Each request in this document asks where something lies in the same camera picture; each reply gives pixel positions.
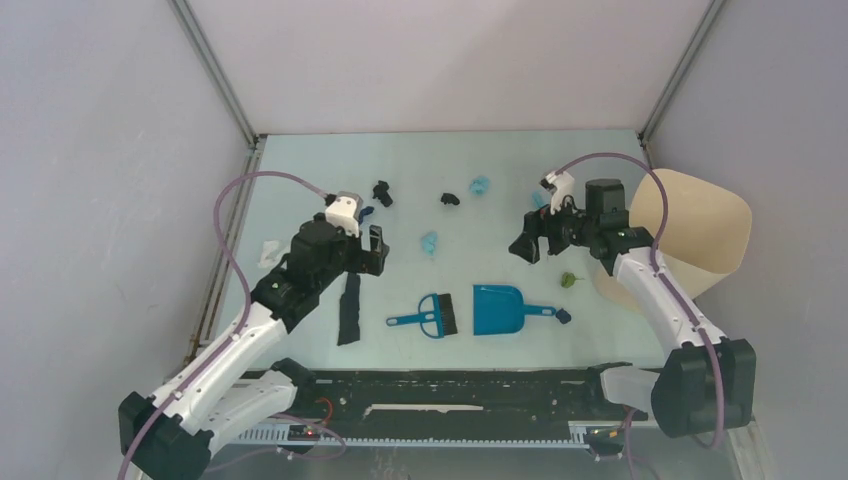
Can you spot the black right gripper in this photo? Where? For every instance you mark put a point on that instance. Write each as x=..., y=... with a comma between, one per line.
x=539, y=223

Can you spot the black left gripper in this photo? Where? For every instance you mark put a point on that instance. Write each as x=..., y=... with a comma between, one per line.
x=370, y=262

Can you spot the green paper scrap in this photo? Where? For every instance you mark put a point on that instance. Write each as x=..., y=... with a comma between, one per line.
x=568, y=280

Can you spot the dark blue scrap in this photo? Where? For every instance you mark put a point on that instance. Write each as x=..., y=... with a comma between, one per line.
x=364, y=213
x=563, y=316

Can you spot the light blue scrap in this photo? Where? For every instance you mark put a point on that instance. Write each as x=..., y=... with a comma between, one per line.
x=539, y=200
x=479, y=185
x=428, y=243

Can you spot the blue dustpan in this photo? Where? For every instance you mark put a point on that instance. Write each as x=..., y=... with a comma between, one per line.
x=501, y=309

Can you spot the blue hand brush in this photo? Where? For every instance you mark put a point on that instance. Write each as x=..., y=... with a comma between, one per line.
x=435, y=316

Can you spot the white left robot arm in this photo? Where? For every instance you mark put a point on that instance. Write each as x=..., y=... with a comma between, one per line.
x=174, y=432

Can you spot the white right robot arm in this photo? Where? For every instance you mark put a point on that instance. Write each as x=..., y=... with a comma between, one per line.
x=707, y=381

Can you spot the black paper scrap left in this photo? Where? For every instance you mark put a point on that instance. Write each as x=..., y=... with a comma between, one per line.
x=381, y=193

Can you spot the black paper scrap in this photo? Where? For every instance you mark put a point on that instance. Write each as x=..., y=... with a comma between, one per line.
x=381, y=193
x=450, y=199

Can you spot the light blue scrap top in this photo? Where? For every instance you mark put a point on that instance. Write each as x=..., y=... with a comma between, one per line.
x=479, y=185

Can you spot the black paper scrap centre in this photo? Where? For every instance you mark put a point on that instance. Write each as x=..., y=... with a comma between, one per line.
x=450, y=199

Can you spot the beige waste bin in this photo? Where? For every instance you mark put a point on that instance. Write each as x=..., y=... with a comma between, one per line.
x=705, y=238

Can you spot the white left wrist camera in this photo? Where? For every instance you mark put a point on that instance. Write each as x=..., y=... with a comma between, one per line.
x=342, y=210

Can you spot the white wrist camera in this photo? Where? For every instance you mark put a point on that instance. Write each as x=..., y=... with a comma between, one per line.
x=342, y=210
x=559, y=184

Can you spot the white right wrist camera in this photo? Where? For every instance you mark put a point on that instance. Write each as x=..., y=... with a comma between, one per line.
x=559, y=184

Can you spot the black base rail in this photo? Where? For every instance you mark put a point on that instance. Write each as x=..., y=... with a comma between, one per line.
x=459, y=407

